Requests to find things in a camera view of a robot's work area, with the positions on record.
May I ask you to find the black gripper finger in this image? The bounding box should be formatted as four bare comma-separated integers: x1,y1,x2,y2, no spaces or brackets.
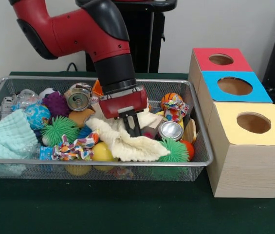
123,116,135,136
131,113,143,137

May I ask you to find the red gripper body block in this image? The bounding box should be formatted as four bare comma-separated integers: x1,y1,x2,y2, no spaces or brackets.
99,85,149,120

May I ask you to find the cream knitted cloth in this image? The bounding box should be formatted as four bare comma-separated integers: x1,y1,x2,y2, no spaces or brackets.
86,101,171,163

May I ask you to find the clear mesh bin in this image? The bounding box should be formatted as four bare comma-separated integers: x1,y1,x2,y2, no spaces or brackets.
0,76,215,181

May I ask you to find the wooden box with three holes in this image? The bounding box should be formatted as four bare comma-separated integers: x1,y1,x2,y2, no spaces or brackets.
188,47,275,198

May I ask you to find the orange plastic block tray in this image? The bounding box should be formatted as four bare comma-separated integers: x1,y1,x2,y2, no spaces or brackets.
92,79,104,96

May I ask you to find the silver drink can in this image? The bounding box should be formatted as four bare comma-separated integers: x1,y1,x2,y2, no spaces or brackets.
157,121,184,141

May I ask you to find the yellow ball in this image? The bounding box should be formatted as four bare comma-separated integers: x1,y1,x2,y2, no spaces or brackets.
92,141,118,162

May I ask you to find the colourful patterned cloth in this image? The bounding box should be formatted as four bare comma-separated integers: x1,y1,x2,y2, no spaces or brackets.
52,130,100,161

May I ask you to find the purple bumpy ball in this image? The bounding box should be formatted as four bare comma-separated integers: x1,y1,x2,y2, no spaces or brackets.
41,92,70,117

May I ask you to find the green spiky toy with eyes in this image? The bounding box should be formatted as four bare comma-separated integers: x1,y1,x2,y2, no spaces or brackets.
40,116,81,147

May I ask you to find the small soccer ball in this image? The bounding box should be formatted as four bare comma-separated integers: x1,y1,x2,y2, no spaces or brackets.
39,87,61,98

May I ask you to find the small globe ball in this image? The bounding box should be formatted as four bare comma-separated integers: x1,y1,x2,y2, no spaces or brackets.
24,104,52,130

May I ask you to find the light blue cloth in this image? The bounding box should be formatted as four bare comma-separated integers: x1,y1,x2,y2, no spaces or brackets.
0,108,39,159

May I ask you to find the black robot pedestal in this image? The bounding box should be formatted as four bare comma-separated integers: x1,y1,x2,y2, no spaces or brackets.
85,0,178,73

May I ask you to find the black cable loop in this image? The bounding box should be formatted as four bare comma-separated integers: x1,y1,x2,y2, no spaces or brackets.
66,62,79,72

